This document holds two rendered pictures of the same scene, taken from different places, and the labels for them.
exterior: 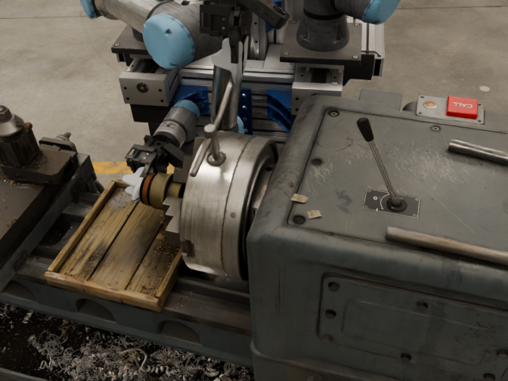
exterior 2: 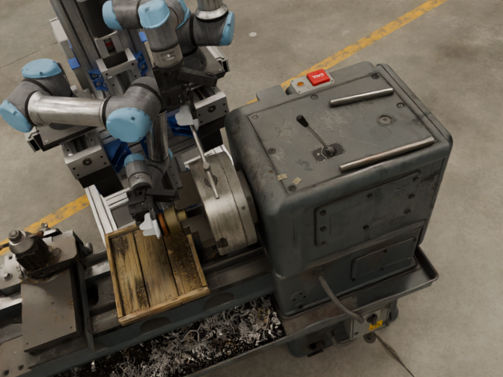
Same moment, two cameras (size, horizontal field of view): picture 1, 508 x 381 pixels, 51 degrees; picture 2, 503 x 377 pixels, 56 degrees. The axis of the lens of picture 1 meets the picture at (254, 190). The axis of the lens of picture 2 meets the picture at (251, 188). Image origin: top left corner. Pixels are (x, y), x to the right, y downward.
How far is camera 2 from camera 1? 0.56 m
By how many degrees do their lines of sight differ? 21
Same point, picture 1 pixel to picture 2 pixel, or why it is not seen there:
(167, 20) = (126, 111)
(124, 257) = (159, 278)
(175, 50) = (142, 128)
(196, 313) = (232, 280)
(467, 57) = not seen: hidden behind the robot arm
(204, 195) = (219, 206)
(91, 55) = not seen: outside the picture
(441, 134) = (319, 99)
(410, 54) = not seen: hidden behind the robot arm
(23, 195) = (60, 283)
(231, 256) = (251, 232)
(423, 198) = (340, 141)
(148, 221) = (153, 247)
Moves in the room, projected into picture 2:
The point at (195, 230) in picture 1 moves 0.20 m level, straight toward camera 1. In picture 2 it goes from (224, 230) to (275, 268)
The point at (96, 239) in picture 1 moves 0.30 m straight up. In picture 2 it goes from (129, 279) to (96, 232)
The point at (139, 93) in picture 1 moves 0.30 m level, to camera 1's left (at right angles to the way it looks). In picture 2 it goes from (86, 167) to (8, 212)
